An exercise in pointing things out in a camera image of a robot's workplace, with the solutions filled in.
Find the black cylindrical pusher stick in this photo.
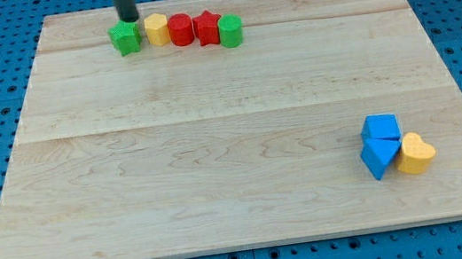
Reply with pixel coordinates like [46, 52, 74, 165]
[112, 0, 139, 23]

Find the green star block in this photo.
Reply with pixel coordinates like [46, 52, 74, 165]
[107, 20, 142, 56]

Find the blue cube block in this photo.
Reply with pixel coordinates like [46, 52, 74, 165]
[360, 114, 402, 141]

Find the red cylinder block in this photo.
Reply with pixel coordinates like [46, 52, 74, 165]
[167, 13, 195, 47]

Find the light wooden board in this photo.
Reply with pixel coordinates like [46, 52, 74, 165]
[0, 0, 462, 259]

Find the yellow hexagon block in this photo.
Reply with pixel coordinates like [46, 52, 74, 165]
[144, 13, 171, 46]

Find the yellow heart block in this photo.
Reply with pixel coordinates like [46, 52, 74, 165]
[395, 132, 437, 175]

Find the red star block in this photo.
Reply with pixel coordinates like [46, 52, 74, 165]
[192, 10, 222, 47]

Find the blue triangle block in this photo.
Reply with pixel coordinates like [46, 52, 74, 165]
[360, 138, 401, 180]

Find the green cylinder block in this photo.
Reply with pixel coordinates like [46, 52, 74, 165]
[217, 14, 244, 48]

